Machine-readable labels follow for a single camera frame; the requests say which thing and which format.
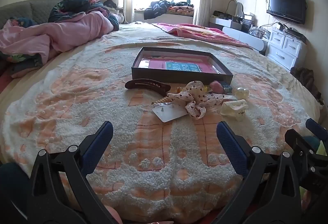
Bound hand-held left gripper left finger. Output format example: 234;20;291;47
27;121;121;224

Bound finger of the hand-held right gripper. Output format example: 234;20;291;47
285;129;328;163
306;118;328;139

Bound small blue box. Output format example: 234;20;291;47
221;82;235;94

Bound person's left hand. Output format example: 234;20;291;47
105;206;124;224

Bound black set-top box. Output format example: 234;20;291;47
284;27;306;44

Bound dark cardboard box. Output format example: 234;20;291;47
131;47;233;85

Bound dark floral quilt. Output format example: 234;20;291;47
48;0;120;31

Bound cream hair claw clip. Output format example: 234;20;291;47
220;99;248;121

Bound pink quilt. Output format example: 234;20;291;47
0;11;113;63

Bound pile of clothes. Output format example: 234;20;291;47
143;0;194;20

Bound pink pompom hair tie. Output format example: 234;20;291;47
210;81;224;94

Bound white drawer cabinet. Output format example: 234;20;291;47
265;27;308;71

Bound person's dark teal clothing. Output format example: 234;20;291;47
0;163;31;224

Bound polka dot fabric scrunchie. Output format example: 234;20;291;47
166;81;224;120

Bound pink book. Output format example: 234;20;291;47
140;57;218;73

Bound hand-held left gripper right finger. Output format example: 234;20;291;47
213;121;301;224

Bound white desk lamp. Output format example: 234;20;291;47
227;0;244;18

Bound dark brown fur cloth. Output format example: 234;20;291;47
291;67;325;105

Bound black television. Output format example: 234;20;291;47
266;0;307;25

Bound orange spiral hair tie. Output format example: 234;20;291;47
152;96;171;107

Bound stud earring card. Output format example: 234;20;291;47
152;102;189;122

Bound white desk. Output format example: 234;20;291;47
209;15;268;54

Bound pale pearl hair clip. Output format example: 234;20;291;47
236;87;249;101

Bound pink red blanket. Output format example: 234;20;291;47
152;23;253;48

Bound brown hair claw clip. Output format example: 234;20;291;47
125;79;171;92

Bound cream orange bedspread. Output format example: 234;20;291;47
0;22;321;222

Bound grey quilted headboard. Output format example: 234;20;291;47
0;0;64;27

